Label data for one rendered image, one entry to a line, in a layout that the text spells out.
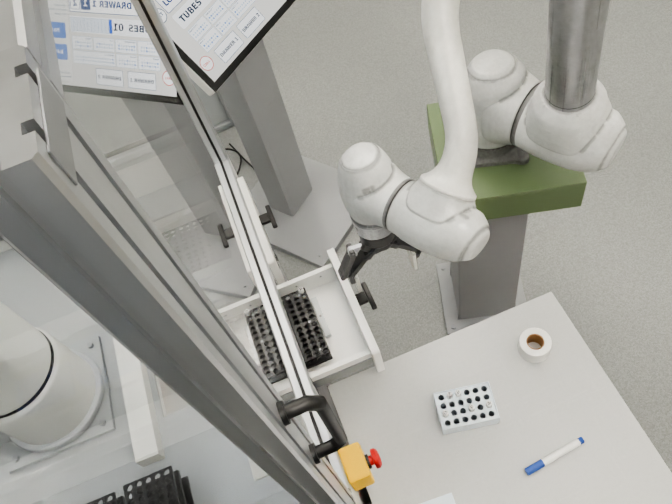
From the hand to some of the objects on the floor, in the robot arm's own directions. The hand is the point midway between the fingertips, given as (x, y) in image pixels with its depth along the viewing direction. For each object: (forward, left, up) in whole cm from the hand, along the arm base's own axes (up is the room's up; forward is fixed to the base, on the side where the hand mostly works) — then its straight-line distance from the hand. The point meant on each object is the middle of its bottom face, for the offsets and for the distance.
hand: (385, 273), depth 145 cm
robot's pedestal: (-27, -39, -92) cm, 104 cm away
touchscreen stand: (+43, -87, -92) cm, 134 cm away
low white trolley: (-21, +40, -91) cm, 102 cm away
